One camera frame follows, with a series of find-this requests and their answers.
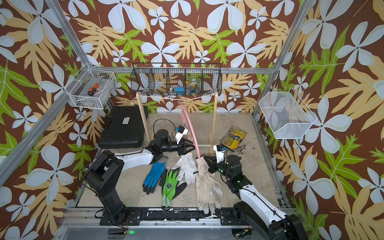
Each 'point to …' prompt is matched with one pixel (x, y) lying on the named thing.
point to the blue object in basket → (180, 91)
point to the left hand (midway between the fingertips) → (195, 144)
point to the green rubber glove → (170, 188)
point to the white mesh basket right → (287, 116)
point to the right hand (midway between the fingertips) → (204, 157)
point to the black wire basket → (179, 79)
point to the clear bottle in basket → (193, 86)
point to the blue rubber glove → (153, 177)
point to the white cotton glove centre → (187, 166)
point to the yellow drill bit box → (233, 138)
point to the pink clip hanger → (189, 126)
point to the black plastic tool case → (124, 128)
